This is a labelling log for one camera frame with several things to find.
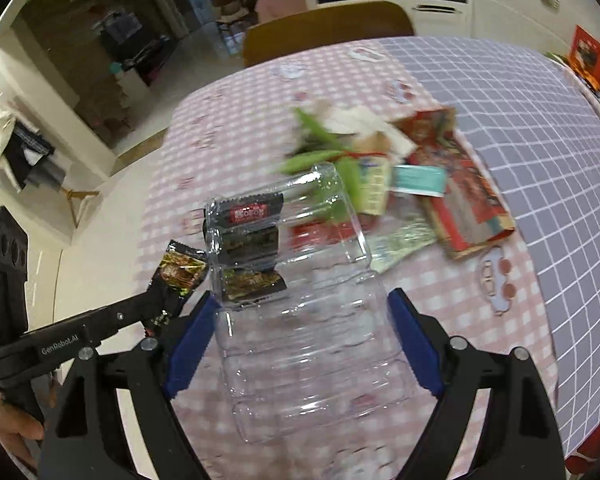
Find white crumpled tissue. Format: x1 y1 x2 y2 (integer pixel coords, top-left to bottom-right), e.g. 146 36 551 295
315 100 416 156

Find black gold snack wrapper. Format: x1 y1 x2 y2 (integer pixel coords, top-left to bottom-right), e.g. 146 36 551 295
142 240 211 338

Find red box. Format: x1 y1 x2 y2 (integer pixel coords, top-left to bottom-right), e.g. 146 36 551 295
566 25 600 88

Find pink seat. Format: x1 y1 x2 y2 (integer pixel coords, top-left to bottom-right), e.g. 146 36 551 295
255 0 306 23

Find purple grid tablecloth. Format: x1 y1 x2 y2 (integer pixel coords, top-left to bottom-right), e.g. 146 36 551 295
380 35 600 456

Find wooden chair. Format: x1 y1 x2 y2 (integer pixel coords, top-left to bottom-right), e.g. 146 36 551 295
242 1 415 68

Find red printed paper bag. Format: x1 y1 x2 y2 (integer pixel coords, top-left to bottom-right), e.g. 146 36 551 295
397 107 516 261

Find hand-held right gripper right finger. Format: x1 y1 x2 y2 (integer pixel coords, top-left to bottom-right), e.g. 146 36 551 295
386 287 567 480

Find small printed carton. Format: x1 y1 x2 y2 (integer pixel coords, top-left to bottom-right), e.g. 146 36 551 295
355 152 396 216

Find pink checkered tablecloth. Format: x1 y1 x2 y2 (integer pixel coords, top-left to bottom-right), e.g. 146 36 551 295
137 37 561 480

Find red plastic wrapper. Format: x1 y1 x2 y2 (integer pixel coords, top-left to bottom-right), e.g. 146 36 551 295
287 220 361 251

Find black wrapper with red label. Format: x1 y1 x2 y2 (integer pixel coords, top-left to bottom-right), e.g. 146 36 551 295
217 194 285 231

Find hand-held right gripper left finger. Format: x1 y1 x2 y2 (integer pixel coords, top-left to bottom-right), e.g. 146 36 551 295
40 290 221 480

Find dark clothes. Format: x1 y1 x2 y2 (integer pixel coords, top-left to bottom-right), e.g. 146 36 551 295
0 120 66 193

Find teal packet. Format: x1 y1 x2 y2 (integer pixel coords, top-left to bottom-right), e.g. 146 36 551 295
390 165 448 198

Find green pea pod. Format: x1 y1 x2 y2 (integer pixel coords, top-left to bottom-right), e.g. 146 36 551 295
292 107 351 148
280 149 351 176
335 156 363 221

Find person's left hand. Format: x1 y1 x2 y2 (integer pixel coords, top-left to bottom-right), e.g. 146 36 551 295
0 394 46 471

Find clear plastic bottle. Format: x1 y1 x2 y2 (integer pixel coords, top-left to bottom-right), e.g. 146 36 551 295
202 162 421 443

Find dark shelf unit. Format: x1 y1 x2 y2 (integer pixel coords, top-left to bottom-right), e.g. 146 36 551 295
100 10 173 86

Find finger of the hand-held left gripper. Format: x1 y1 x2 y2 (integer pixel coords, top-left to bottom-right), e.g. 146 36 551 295
100 287 163 342

